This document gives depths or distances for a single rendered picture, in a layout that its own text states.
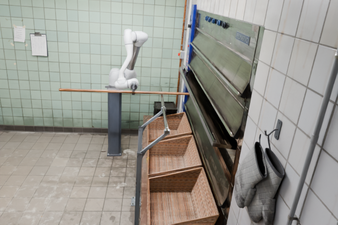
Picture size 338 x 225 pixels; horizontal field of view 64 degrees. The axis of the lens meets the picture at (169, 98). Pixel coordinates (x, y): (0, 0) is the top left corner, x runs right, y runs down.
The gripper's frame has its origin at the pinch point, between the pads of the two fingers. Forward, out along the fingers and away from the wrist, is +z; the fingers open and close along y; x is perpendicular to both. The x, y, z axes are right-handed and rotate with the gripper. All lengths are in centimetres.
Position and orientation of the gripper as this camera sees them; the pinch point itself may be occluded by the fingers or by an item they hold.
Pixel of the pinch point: (133, 92)
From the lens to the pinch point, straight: 303.2
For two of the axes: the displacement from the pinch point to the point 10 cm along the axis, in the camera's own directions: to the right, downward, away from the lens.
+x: -9.9, -0.4, -1.1
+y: -0.8, 9.3, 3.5
